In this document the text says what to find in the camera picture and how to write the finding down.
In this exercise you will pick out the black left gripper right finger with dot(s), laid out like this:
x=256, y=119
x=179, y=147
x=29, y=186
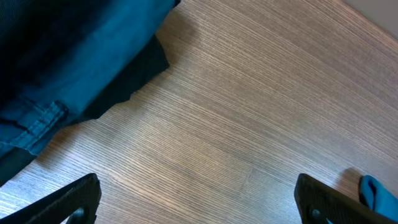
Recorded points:
x=315, y=200

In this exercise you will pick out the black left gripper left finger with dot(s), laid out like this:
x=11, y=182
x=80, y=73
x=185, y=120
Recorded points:
x=75, y=203

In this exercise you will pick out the blue polo shirt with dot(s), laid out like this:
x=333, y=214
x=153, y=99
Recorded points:
x=376, y=205

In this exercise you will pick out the dark folded garment below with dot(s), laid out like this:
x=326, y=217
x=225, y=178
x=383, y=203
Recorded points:
x=40, y=124

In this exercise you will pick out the blue folded denim garment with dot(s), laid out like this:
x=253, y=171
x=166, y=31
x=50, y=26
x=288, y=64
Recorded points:
x=80, y=75

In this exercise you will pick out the black folded garment on top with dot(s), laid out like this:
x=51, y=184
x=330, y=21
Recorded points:
x=36, y=33

